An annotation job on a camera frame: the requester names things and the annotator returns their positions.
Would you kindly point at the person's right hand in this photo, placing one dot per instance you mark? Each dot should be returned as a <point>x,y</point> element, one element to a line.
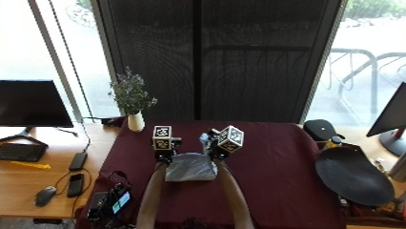
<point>216,152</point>

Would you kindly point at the person's left hand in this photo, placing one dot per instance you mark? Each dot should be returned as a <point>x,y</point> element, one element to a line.
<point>166,156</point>

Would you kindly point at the grey-blue cloth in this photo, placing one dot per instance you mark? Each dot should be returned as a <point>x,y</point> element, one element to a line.
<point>191,168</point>

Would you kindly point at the white marker cube left glove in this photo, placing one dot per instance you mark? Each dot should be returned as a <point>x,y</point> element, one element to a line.
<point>163,137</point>

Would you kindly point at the white marker cube glove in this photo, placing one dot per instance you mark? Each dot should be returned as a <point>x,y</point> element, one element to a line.
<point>231,138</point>
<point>163,137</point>

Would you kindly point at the white marker cube right glove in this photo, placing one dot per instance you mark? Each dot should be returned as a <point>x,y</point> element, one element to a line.
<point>231,138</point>

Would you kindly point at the white vase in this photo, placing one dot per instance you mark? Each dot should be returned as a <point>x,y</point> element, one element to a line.
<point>137,121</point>

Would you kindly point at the bunch of small purple flowers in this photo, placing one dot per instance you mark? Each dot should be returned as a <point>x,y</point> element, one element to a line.
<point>130,93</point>

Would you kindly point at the maroon tablecloth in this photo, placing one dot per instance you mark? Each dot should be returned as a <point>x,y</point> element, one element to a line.
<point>275,178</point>

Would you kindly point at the dark mesh window blind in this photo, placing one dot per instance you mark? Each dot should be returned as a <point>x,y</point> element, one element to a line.
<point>220,60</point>

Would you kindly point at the black power bank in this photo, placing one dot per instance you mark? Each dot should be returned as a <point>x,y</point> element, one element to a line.
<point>78,161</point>

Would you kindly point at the black zipped case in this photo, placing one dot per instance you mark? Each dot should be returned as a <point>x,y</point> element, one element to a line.
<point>323,129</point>

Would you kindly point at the black phone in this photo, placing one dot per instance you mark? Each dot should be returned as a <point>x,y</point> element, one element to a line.
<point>75,185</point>

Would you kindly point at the yellow bottle with black cap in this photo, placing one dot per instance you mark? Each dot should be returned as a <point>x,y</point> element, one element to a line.
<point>334,142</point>

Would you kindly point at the black computer mouse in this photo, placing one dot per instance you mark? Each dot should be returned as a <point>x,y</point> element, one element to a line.
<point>46,196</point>

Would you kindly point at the yellow flat tool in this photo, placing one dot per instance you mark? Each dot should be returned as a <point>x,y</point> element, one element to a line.
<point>31,165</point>

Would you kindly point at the black oval chair seat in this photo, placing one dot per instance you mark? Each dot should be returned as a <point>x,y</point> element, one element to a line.
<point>354,176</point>

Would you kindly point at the black monitor on thin stand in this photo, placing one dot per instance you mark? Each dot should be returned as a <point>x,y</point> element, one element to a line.
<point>30,105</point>

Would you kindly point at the black keyboard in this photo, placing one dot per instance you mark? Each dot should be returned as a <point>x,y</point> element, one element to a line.
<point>21,152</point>

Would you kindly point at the metal bike rack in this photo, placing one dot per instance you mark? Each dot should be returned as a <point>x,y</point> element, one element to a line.
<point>364,79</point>

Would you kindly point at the black monitor on round stand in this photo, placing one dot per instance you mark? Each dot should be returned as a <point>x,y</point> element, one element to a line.
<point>392,119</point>

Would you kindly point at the black camera rig with screen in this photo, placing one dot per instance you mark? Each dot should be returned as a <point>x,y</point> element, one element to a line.
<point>110,202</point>

